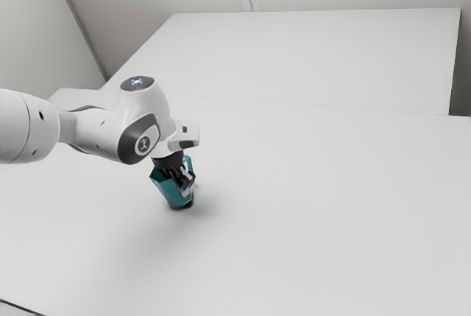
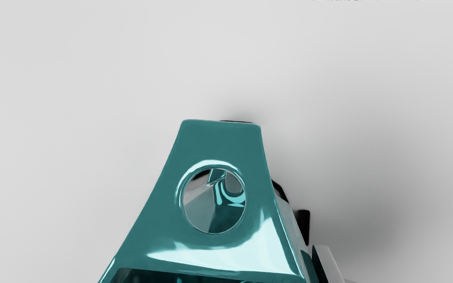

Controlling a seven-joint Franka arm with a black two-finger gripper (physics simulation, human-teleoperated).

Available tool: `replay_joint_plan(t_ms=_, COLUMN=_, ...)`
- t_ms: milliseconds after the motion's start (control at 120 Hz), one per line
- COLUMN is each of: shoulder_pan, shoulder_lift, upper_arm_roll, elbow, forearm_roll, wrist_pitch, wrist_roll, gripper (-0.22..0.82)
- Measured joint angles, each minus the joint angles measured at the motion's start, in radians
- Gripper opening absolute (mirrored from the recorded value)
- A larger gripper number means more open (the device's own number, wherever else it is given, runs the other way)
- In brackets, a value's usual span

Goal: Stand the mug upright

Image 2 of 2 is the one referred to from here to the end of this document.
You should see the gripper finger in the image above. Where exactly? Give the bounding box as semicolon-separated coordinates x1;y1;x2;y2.
311;245;357;283

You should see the teal faceted mug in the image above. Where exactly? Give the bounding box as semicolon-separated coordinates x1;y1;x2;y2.
98;119;313;283

